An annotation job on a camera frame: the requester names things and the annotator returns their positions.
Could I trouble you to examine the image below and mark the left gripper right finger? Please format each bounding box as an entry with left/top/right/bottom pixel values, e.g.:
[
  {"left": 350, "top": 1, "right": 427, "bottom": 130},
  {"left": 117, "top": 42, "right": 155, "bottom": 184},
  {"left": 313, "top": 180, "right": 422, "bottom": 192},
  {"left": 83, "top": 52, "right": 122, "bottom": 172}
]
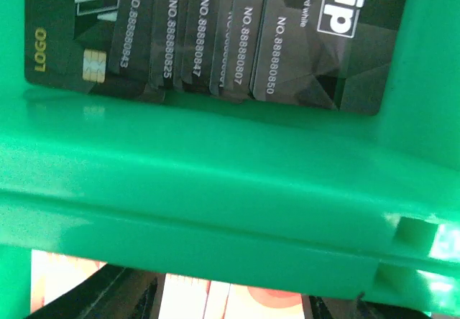
[{"left": 308, "top": 292, "right": 428, "bottom": 319}]

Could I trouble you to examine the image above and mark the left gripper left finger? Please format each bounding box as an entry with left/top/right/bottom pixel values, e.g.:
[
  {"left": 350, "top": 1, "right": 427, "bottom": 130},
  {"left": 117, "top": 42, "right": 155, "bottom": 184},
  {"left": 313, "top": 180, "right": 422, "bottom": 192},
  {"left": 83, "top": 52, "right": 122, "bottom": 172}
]
[{"left": 28, "top": 264, "right": 158, "bottom": 319}]

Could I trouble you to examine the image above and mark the green front bin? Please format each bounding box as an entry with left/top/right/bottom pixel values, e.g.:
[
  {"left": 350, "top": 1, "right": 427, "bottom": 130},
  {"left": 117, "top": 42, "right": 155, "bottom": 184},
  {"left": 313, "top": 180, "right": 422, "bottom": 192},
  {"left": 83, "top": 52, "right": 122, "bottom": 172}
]
[{"left": 1, "top": 195, "right": 459, "bottom": 315}]

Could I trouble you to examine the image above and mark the green bin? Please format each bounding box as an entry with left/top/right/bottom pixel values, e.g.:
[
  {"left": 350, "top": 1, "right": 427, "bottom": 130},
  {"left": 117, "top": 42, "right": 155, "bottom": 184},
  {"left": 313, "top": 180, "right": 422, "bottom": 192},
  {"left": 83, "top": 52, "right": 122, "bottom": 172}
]
[
  {"left": 1, "top": 0, "right": 459, "bottom": 264},
  {"left": 1, "top": 195, "right": 459, "bottom": 315}
]

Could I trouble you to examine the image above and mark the red white cards stack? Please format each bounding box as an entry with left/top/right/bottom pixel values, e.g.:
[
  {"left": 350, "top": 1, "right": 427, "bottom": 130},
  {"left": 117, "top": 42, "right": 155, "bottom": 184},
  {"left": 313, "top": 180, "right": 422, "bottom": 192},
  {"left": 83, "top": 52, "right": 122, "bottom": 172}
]
[{"left": 30, "top": 250, "right": 313, "bottom": 318}]

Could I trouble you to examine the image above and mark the black vip cards stack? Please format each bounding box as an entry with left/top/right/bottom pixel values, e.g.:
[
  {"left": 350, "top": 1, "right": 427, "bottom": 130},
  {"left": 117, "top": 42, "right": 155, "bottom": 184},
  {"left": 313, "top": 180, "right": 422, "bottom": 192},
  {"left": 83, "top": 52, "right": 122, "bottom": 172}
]
[{"left": 24, "top": 0, "right": 406, "bottom": 115}]

